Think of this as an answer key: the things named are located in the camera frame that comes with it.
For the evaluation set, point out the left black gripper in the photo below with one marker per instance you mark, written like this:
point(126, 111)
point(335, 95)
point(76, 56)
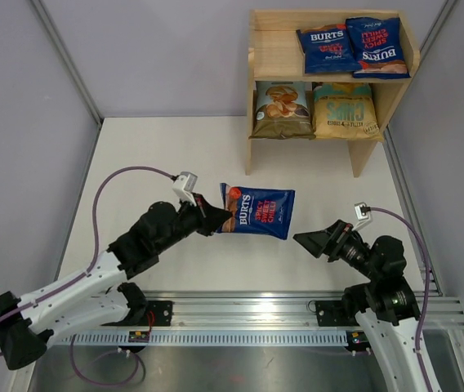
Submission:
point(210, 218)

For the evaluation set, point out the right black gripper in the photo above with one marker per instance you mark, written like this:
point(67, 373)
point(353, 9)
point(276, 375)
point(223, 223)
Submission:
point(320, 241)

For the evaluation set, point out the blue Burts bag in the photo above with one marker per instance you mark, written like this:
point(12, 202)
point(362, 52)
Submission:
point(327, 49)
point(257, 211)
point(376, 47)

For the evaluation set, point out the light blue cassava chips bag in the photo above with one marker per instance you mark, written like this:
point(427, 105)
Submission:
point(281, 111)

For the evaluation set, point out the yellow kettle chips bag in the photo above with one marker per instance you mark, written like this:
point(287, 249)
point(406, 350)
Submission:
point(344, 111)

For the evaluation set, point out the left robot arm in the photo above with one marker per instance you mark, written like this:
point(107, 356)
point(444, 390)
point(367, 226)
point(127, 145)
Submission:
point(103, 292)

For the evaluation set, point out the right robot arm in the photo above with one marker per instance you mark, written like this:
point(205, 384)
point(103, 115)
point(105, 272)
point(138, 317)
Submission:
point(385, 308)

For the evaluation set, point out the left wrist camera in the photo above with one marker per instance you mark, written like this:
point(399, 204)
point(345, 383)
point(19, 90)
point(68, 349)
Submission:
point(183, 187)

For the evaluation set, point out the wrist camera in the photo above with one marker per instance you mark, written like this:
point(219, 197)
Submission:
point(183, 187)
point(363, 215)

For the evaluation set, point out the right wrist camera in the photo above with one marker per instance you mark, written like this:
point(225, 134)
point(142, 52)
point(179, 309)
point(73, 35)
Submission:
point(363, 215)

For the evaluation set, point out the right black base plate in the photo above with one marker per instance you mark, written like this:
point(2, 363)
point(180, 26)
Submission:
point(338, 313)

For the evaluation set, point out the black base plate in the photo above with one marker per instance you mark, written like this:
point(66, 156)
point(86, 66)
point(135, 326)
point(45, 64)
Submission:
point(159, 313)
point(338, 313)

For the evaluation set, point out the aluminium mounting rail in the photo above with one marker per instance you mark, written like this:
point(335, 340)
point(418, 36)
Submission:
point(243, 310)

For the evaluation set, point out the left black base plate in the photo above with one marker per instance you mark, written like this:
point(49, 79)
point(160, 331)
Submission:
point(159, 313)

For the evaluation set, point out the white slotted cable duct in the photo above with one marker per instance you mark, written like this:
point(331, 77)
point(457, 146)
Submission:
point(106, 337)

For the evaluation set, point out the right aluminium frame post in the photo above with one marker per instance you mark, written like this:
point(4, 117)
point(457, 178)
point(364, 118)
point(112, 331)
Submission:
point(444, 13)

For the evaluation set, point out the aluminium frame post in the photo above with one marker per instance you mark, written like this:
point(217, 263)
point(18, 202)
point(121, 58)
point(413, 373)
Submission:
point(45, 19)
point(444, 13)

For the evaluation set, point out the left aluminium frame post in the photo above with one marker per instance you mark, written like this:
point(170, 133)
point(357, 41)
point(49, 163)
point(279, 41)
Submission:
point(45, 19)

